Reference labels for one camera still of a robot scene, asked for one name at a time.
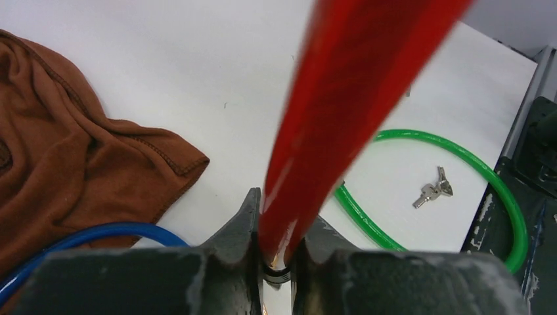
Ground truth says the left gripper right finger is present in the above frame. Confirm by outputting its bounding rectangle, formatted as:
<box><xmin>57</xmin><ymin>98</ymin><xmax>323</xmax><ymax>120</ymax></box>
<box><xmin>292</xmin><ymin>218</ymin><xmax>529</xmax><ymax>314</ymax></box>

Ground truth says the red cable lock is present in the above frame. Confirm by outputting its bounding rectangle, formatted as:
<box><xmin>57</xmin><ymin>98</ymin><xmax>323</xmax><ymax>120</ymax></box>
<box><xmin>258</xmin><ymin>0</ymin><xmax>470</xmax><ymax>284</ymax></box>

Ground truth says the blue cable lock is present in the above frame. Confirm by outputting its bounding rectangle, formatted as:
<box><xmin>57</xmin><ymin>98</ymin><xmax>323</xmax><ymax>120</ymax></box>
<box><xmin>1</xmin><ymin>222</ymin><xmax>189</xmax><ymax>306</ymax></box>

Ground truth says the green cable lock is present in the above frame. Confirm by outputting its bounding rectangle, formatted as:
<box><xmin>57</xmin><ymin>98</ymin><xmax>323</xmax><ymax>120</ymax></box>
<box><xmin>333</xmin><ymin>129</ymin><xmax>529</xmax><ymax>274</ymax></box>

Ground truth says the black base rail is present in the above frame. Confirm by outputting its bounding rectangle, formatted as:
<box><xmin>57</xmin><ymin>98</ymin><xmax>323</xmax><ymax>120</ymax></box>
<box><xmin>462</xmin><ymin>96</ymin><xmax>556</xmax><ymax>314</ymax></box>

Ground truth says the key bunch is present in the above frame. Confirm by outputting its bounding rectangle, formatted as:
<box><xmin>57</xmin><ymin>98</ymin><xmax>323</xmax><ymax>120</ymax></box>
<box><xmin>412</xmin><ymin>166</ymin><xmax>454</xmax><ymax>209</ymax></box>

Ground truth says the brown cloth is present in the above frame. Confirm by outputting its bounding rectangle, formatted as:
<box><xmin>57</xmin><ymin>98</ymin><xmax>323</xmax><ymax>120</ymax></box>
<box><xmin>1</xmin><ymin>31</ymin><xmax>210</xmax><ymax>279</ymax></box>

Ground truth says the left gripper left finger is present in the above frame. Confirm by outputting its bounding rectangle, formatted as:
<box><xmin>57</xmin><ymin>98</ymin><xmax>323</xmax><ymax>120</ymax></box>
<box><xmin>12</xmin><ymin>188</ymin><xmax>263</xmax><ymax>314</ymax></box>

